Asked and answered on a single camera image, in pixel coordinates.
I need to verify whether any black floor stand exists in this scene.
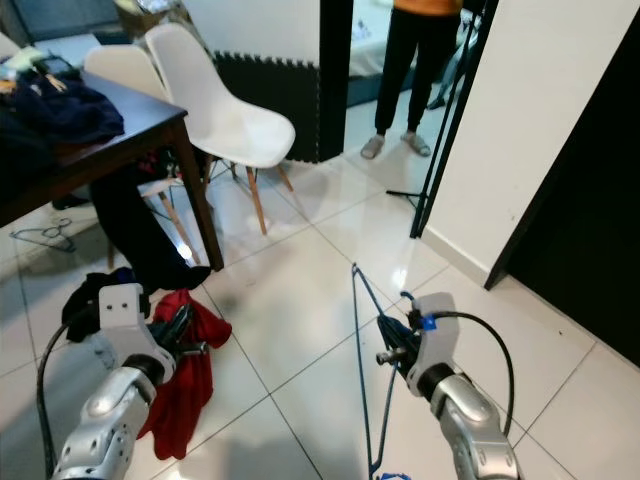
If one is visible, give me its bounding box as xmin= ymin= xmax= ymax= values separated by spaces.
xmin=387 ymin=0 xmax=481 ymax=206

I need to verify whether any standing person orange shirt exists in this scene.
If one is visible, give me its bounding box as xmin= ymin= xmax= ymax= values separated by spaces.
xmin=360 ymin=0 xmax=466 ymax=161

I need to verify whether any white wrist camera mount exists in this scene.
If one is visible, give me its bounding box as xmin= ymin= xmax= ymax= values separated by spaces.
xmin=405 ymin=292 xmax=461 ymax=396
xmin=98 ymin=283 xmax=176 ymax=373

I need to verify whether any red t-shirt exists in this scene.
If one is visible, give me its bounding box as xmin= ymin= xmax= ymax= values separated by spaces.
xmin=138 ymin=290 xmax=234 ymax=463

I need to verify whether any white shell chair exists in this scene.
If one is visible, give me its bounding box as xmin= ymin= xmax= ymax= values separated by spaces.
xmin=145 ymin=22 xmax=296 ymax=236

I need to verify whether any black crumpled garment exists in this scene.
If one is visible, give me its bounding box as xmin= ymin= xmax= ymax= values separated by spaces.
xmin=63 ymin=268 xmax=156 ymax=343

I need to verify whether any black door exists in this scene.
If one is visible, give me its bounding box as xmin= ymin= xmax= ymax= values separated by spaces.
xmin=485 ymin=70 xmax=640 ymax=336

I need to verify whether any navy blue garment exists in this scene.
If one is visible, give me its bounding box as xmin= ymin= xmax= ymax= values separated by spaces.
xmin=5 ymin=70 xmax=126 ymax=146

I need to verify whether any cream shell chair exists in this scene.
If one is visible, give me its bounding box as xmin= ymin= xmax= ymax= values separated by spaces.
xmin=82 ymin=45 xmax=161 ymax=101

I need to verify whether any dark wooden table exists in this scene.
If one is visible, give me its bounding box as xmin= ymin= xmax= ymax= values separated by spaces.
xmin=0 ymin=72 xmax=226 ymax=273

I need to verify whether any black foam panel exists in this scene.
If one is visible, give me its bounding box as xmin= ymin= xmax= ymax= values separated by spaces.
xmin=215 ymin=52 xmax=323 ymax=161

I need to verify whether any brown cardboard box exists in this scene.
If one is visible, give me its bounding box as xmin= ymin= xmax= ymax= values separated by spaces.
xmin=115 ymin=0 xmax=193 ymax=39

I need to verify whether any grey remote controller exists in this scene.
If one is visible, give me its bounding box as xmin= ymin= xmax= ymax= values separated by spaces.
xmin=38 ymin=57 xmax=79 ymax=81

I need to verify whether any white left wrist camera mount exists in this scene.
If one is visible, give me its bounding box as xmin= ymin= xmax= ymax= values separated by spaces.
xmin=98 ymin=283 xmax=176 ymax=373

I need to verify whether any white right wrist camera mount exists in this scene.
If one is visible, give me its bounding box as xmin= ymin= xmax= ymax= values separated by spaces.
xmin=405 ymin=292 xmax=461 ymax=396

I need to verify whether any thin grey wire hanger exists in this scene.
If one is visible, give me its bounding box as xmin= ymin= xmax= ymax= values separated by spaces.
xmin=10 ymin=220 xmax=77 ymax=254

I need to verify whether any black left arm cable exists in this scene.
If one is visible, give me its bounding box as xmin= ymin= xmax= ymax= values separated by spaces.
xmin=38 ymin=318 xmax=106 ymax=480

